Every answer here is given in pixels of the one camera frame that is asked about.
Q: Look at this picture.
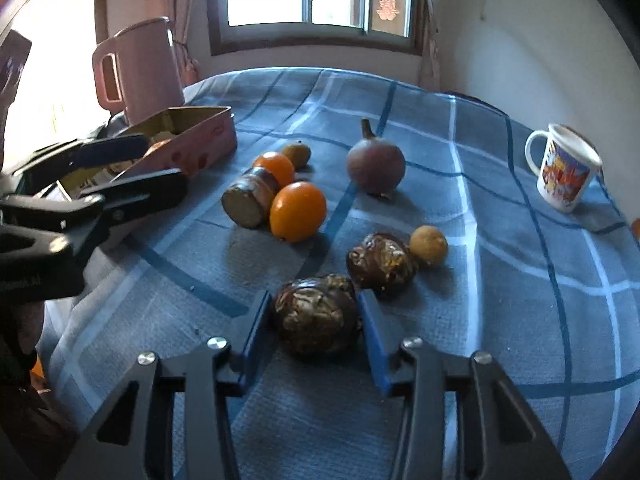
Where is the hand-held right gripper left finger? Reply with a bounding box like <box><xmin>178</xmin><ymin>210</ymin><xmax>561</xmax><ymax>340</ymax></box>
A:
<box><xmin>55</xmin><ymin>290</ymin><xmax>274</xmax><ymax>480</ymax></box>

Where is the glass jar with metal lid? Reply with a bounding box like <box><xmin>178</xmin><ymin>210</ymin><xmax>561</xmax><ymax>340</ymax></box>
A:
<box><xmin>221</xmin><ymin>166</ymin><xmax>282</xmax><ymax>230</ymax></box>

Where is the pink electric kettle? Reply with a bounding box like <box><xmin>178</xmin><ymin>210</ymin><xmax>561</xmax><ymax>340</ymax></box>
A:
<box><xmin>91</xmin><ymin>16</ymin><xmax>187</xmax><ymax>126</ymax></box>

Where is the dull purple round fruit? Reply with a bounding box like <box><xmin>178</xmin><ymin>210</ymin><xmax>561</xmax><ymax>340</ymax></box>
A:
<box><xmin>346</xmin><ymin>118</ymin><xmax>407</xmax><ymax>198</ymax></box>

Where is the pink tin box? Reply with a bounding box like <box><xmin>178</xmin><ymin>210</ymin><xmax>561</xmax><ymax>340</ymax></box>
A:
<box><xmin>57</xmin><ymin>105</ymin><xmax>239</xmax><ymax>202</ymax></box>

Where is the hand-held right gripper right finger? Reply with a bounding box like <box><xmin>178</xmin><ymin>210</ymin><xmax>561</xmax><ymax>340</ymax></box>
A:
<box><xmin>356</xmin><ymin>288</ymin><xmax>573</xmax><ymax>480</ymax></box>

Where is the small brown fruit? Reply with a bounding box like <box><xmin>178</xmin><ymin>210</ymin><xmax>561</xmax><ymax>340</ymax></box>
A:
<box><xmin>281</xmin><ymin>143</ymin><xmax>312</xmax><ymax>170</ymax></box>

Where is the large wooden framed window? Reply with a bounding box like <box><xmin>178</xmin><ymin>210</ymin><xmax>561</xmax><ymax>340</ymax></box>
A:
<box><xmin>0</xmin><ymin>0</ymin><xmax>111</xmax><ymax>171</ymax></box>

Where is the white printed mug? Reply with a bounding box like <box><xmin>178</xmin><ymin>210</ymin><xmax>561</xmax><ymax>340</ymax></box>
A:
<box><xmin>524</xmin><ymin>123</ymin><xmax>604</xmax><ymax>215</ymax></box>

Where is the dark brown wrinkled passion fruit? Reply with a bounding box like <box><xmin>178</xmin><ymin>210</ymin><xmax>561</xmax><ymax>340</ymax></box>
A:
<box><xmin>271</xmin><ymin>274</ymin><xmax>362</xmax><ymax>358</ymax></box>
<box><xmin>346</xmin><ymin>232</ymin><xmax>420</xmax><ymax>295</ymax></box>

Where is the yellow-brown round fruit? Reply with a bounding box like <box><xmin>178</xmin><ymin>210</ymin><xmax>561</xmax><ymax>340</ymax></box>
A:
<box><xmin>409</xmin><ymin>225</ymin><xmax>449</xmax><ymax>267</ymax></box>

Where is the sliding glass window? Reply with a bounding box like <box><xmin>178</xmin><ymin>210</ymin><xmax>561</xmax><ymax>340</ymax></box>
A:
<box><xmin>207</xmin><ymin>0</ymin><xmax>431</xmax><ymax>56</ymax></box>

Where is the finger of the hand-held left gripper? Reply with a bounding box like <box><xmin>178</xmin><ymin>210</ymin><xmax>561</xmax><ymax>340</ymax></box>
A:
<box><xmin>10</xmin><ymin>132</ymin><xmax>151</xmax><ymax>187</ymax></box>
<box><xmin>0</xmin><ymin>167</ymin><xmax>190</xmax><ymax>249</ymax></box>

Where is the pink curtain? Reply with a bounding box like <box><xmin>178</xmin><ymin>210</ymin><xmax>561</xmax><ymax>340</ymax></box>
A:
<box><xmin>160</xmin><ymin>0</ymin><xmax>202</xmax><ymax>86</ymax></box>
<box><xmin>420</xmin><ymin>0</ymin><xmax>444</xmax><ymax>92</ymax></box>

